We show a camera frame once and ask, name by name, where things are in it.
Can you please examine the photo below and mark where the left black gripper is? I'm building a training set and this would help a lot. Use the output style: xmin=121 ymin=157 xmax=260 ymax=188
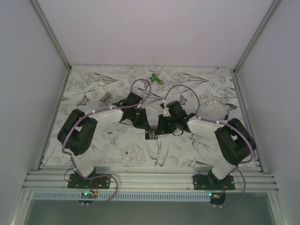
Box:
xmin=130 ymin=107 xmax=150 ymax=131

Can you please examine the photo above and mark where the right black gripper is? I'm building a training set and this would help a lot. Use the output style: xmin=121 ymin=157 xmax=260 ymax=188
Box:
xmin=155 ymin=114 xmax=177 ymax=135

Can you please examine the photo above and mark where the black fuse box base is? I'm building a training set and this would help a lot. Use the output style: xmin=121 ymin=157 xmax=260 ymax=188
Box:
xmin=145 ymin=126 xmax=159 ymax=140

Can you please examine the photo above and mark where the clear fuse box cover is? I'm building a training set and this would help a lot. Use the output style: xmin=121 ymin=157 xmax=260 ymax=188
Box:
xmin=148 ymin=126 xmax=157 ymax=138

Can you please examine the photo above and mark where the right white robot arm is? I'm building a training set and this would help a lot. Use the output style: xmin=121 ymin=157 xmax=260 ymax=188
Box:
xmin=154 ymin=100 xmax=256 ymax=190

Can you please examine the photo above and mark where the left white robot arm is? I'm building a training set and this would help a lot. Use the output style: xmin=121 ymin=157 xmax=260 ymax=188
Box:
xmin=57 ymin=92 xmax=147 ymax=188

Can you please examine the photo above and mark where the floral printed table mat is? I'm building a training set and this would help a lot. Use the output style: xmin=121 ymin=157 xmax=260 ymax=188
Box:
xmin=42 ymin=66 xmax=243 ymax=167

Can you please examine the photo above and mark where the white and grey pipe fitting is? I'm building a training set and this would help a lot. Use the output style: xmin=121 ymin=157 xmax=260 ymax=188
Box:
xmin=97 ymin=81 xmax=112 ymax=103

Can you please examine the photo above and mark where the small grey hammer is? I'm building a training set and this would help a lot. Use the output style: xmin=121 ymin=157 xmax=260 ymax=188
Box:
xmin=224 ymin=103 xmax=236 ymax=120

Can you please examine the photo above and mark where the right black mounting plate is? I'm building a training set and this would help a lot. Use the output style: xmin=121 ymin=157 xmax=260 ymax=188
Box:
xmin=192 ymin=174 xmax=235 ymax=190

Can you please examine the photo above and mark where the black mounting plate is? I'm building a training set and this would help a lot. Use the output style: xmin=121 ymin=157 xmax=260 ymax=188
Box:
xmin=192 ymin=174 xmax=235 ymax=190
xmin=67 ymin=173 xmax=111 ymax=189

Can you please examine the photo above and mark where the right controller board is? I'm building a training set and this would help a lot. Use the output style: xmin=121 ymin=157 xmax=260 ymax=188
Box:
xmin=209 ymin=192 xmax=226 ymax=199

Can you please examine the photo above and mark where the controller board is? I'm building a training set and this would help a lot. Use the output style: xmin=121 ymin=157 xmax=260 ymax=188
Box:
xmin=81 ymin=191 xmax=98 ymax=199
xmin=209 ymin=192 xmax=226 ymax=199

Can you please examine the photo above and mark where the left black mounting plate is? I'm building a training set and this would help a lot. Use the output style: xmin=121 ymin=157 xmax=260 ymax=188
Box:
xmin=67 ymin=173 xmax=111 ymax=189

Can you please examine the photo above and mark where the left controller board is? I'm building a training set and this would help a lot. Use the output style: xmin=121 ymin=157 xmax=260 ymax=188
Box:
xmin=81 ymin=191 xmax=98 ymax=199

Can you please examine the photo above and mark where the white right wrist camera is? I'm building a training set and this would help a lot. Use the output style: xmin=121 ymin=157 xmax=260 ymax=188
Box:
xmin=160 ymin=99 xmax=171 ymax=117

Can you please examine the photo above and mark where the aluminium frame rail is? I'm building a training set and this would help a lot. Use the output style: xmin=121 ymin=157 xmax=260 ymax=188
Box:
xmin=22 ymin=166 xmax=279 ymax=193

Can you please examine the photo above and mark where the white slotted cable duct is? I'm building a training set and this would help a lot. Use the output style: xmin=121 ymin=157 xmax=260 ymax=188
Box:
xmin=32 ymin=191 xmax=210 ymax=202

